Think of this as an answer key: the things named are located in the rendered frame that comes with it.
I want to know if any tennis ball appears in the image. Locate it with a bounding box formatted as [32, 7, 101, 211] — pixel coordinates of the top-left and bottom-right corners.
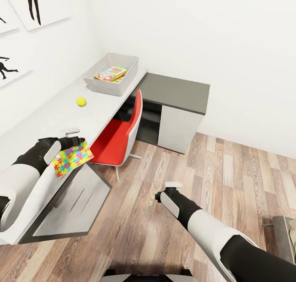
[76, 97, 86, 106]

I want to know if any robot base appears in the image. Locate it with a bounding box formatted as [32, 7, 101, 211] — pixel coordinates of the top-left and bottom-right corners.
[99, 269, 197, 282]

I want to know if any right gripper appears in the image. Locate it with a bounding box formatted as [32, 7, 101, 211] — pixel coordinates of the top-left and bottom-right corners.
[155, 192, 161, 203]

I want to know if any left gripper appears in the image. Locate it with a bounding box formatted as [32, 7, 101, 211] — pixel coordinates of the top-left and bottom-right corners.
[62, 136, 85, 149]

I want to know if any jigsaw puzzle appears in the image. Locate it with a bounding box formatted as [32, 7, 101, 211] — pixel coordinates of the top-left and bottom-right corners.
[52, 141, 94, 178]
[112, 77, 122, 83]

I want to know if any board game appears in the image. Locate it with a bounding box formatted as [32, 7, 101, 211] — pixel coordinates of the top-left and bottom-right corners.
[94, 65, 128, 82]

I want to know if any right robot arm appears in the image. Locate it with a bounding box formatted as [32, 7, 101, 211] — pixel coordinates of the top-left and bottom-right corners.
[155, 182, 296, 282]

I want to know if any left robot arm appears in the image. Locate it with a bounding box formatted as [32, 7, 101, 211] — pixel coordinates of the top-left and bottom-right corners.
[0, 127, 85, 232]

